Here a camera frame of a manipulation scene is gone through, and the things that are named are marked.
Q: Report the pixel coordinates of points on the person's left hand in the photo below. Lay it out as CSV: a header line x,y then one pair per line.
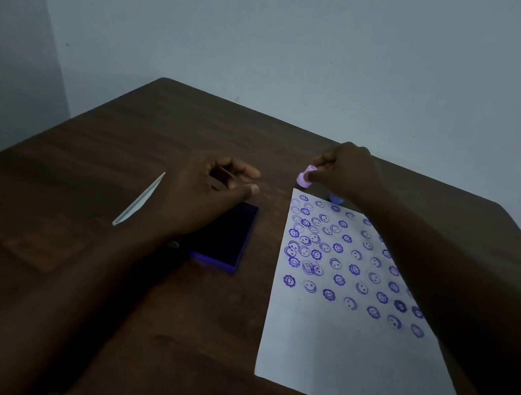
x,y
193,193

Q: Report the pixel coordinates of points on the person's right hand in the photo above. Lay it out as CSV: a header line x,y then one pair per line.
x,y
352,173

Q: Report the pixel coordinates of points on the person's left thumb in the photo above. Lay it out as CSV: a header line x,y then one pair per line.
x,y
247,191

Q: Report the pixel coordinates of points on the person's right thumb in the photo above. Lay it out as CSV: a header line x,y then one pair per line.
x,y
317,174

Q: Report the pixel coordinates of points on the pink stamp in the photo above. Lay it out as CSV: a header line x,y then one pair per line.
x,y
303,178

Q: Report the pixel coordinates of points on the person's left forearm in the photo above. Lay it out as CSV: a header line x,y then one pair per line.
x,y
71,302

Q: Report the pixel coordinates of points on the person's right forearm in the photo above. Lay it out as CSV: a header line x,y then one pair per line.
x,y
463,301

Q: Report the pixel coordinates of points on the blue stamp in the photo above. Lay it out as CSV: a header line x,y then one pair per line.
x,y
335,199

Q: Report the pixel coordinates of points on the purple ink pad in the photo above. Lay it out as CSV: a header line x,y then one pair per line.
x,y
229,234

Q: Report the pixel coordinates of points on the clear ink pad lid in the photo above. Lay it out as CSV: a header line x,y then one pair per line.
x,y
139,201

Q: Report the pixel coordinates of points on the white paper with purple stamps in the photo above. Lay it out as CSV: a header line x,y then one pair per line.
x,y
339,349

